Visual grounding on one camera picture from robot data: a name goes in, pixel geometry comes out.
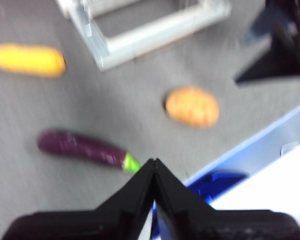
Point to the blue plastic bin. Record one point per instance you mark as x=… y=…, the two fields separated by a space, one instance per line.
x=222 y=180

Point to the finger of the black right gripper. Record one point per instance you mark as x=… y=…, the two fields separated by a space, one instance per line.
x=280 y=62

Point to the purple eggplant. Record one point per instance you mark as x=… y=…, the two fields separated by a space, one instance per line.
x=80 y=147

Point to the yellow wrapped corn cob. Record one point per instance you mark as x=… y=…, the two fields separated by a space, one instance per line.
x=27 y=60

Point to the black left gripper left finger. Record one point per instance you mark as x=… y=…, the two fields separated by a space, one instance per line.
x=115 y=222

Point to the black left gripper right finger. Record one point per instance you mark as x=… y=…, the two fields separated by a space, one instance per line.
x=190 y=222

